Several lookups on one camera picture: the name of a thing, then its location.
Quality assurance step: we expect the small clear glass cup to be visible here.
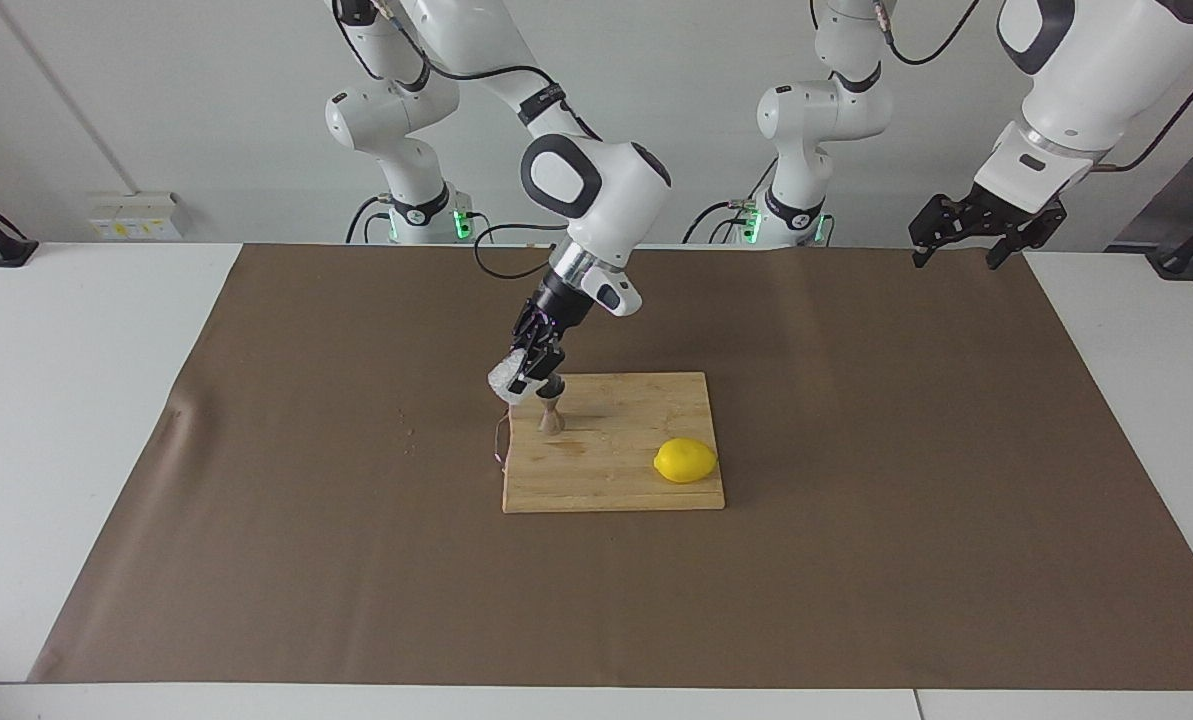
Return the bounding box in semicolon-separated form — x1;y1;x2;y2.
486;352;539;406

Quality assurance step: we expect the steel double jigger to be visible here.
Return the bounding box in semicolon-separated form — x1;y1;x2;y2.
536;378;569;437

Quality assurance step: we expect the wooden cutting board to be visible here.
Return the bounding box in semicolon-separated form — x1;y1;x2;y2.
494;372;727;515

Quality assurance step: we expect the yellow lemon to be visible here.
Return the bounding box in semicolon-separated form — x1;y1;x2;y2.
653;438;719;485

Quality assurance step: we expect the brown paper table mat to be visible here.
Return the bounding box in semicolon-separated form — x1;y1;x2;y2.
28;243;1193;691

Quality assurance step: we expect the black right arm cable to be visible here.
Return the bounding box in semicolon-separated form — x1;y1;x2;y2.
473;222;572;281

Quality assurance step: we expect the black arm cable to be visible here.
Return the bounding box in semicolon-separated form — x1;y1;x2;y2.
1086;55;1193;173
473;222;572;281

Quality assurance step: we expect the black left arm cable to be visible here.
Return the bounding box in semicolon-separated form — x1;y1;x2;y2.
1086;55;1193;173

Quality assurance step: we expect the black base cable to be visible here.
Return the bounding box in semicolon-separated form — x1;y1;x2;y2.
683;160;787;244

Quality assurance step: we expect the white wall socket box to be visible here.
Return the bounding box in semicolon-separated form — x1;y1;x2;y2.
88;193;185;242

